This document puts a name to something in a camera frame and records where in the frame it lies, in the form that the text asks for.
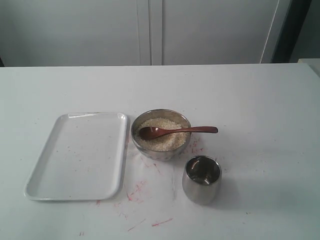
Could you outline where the brown wooden spoon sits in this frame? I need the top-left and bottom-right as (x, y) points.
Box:
(139, 126), (219, 140)

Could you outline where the steel bowl with rice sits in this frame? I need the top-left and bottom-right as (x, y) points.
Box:
(131, 109), (191, 161)

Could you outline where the steel cup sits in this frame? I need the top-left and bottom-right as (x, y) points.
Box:
(182, 155), (222, 205)

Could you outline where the white rectangular plastic tray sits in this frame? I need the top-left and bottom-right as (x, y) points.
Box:
(24, 112), (128, 201)

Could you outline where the beige side table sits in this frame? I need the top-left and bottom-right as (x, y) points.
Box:
(297, 58), (320, 76)

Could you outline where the black vertical post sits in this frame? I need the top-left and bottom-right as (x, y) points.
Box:
(271, 0), (320, 64)

